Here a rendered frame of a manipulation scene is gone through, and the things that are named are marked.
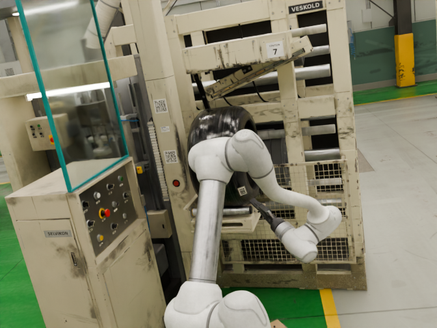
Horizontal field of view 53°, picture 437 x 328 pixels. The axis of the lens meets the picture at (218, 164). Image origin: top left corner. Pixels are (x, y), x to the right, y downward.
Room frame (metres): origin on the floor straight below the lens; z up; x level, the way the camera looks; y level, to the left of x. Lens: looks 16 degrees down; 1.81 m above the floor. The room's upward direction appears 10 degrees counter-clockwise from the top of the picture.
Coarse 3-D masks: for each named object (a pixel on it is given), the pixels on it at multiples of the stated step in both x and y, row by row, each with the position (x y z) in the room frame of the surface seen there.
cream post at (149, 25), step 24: (144, 0) 2.39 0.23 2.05; (144, 24) 2.40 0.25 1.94; (144, 48) 2.41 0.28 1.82; (168, 48) 2.49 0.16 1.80; (144, 72) 2.42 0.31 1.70; (168, 72) 2.43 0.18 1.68; (168, 96) 2.38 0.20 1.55; (168, 120) 2.39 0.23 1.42; (168, 144) 2.40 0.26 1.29; (168, 168) 2.41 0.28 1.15; (168, 192) 2.42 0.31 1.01; (192, 192) 2.44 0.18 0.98; (192, 240) 2.39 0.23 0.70
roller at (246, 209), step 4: (192, 208) 2.32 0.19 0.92; (196, 208) 2.31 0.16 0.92; (224, 208) 2.24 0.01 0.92; (228, 208) 2.24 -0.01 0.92; (232, 208) 2.23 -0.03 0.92; (236, 208) 2.22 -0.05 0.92; (240, 208) 2.21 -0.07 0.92; (244, 208) 2.20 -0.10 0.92; (248, 208) 2.20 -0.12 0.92; (192, 212) 2.30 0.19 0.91; (224, 212) 2.23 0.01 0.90; (228, 212) 2.23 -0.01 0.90; (232, 212) 2.22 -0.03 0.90; (236, 212) 2.21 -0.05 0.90; (240, 212) 2.21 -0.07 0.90; (244, 212) 2.20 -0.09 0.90; (248, 212) 2.19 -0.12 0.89
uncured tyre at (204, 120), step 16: (208, 112) 2.34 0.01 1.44; (224, 112) 2.29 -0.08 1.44; (240, 112) 2.31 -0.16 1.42; (192, 128) 2.26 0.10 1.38; (208, 128) 2.21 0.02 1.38; (224, 128) 2.18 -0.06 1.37; (240, 128) 2.20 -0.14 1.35; (256, 128) 2.54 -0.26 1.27; (192, 144) 2.19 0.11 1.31; (192, 176) 2.17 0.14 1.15; (240, 176) 2.11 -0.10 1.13; (256, 192) 2.31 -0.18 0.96
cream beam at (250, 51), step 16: (288, 32) 2.53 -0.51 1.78; (192, 48) 2.60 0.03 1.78; (208, 48) 2.57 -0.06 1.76; (224, 48) 2.54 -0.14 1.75; (240, 48) 2.51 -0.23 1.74; (256, 48) 2.48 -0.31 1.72; (288, 48) 2.46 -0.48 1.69; (192, 64) 2.60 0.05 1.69; (208, 64) 2.57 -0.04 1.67; (224, 64) 2.54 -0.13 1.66; (240, 64) 2.52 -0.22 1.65
